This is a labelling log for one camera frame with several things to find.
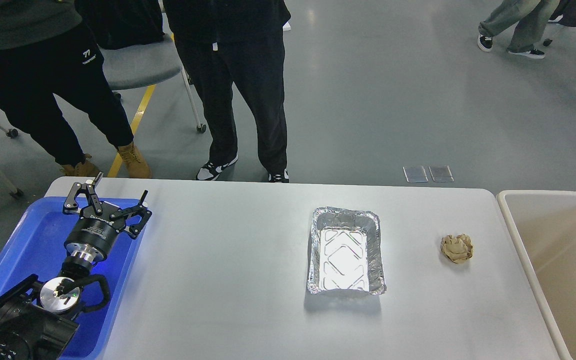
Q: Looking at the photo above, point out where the floor socket plate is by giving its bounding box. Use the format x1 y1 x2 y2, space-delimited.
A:
402 165 429 183
429 165 455 183

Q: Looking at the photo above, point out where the floor socket plate left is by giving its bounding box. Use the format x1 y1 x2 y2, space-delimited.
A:
402 165 429 183

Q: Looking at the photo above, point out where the blue plastic tray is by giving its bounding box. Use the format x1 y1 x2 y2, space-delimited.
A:
0 196 142 360

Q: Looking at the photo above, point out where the aluminium foil tray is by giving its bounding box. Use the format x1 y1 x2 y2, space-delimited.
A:
306 206 387 296

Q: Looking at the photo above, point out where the grey office chair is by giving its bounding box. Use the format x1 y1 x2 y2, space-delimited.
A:
100 0 207 134

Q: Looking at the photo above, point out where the beige plastic bin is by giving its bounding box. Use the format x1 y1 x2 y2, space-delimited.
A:
496 190 576 360

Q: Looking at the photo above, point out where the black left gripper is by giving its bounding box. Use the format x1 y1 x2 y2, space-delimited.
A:
63 171 153 262

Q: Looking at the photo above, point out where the crumpled brown paper ball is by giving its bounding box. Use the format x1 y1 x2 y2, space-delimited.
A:
440 234 474 264

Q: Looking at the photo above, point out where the person in black trousers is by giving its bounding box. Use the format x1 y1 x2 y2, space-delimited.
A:
0 0 152 179
163 0 291 183

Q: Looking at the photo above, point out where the person in black trousers left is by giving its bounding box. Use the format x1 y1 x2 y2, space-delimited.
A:
0 0 152 179

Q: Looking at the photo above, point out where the person in green jeans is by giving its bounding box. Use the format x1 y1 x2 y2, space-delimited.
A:
477 0 560 59

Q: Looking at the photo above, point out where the person in black trousers middle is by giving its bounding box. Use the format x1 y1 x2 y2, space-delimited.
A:
163 0 291 183

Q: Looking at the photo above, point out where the floor socket plate right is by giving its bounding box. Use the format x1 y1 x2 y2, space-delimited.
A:
429 165 455 183

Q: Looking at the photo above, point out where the black bag on chair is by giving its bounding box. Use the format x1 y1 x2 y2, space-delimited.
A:
74 0 165 50

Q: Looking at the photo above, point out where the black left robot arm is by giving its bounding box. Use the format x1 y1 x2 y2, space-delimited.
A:
0 174 153 360

